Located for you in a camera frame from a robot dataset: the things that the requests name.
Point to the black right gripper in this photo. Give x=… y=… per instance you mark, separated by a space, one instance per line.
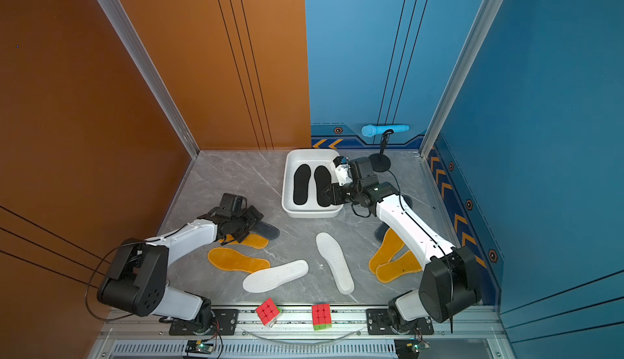
x=335 y=197

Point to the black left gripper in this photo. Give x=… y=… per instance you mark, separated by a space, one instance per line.
x=253 y=218

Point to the black insole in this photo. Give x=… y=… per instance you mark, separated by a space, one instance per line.
x=323 y=179
x=301 y=180

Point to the dark grey insole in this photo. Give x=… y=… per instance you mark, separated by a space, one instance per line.
x=381 y=230
x=266 y=231

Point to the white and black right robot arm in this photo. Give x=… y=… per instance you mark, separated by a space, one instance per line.
x=450 y=280

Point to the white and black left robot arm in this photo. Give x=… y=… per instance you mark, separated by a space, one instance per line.
x=136 y=280

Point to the white rectangular storage box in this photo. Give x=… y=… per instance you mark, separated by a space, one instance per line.
x=314 y=158

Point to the yellow insole upper left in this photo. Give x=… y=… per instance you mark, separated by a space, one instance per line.
x=252 y=240

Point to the yellow insole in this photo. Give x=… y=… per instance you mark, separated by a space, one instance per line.
x=404 y=265
x=381 y=264
x=252 y=240
x=226 y=259

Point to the yellow insole lower left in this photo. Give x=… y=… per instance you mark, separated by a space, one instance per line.
x=226 y=259

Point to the white insole right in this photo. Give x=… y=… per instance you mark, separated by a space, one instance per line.
x=332 y=253

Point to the white insole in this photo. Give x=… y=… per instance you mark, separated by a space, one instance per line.
x=274 y=277
x=332 y=253

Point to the black microphone stand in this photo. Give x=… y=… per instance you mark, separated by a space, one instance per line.
x=380 y=162

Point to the white insole left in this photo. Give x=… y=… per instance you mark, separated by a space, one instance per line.
x=274 y=277

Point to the blue microphone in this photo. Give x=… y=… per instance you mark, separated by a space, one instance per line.
x=371 y=130

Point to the yellow insole right inner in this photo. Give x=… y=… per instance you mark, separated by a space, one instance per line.
x=381 y=264

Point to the left rubik's cube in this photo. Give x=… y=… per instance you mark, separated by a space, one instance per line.
x=268 y=312

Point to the rubik's cube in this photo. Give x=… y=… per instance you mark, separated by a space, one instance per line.
x=268 y=312
x=321 y=317

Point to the yellow insole right outer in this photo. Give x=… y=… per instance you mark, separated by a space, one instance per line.
x=404 y=265

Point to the right rubik's cube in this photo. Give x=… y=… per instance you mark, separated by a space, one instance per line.
x=321 y=317

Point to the clear curved strip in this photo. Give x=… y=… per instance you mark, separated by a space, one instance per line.
x=298 y=340

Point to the left green circuit board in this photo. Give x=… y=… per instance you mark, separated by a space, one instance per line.
x=199 y=349

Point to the right circuit board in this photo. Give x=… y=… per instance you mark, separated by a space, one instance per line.
x=410 y=349

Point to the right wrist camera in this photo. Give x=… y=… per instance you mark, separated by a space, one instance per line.
x=342 y=170

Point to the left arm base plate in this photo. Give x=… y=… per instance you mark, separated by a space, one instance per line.
x=223 y=321

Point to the aluminium front rail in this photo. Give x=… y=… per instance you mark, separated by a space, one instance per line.
x=475 y=333

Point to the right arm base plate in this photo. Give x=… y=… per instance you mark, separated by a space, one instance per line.
x=389 y=322

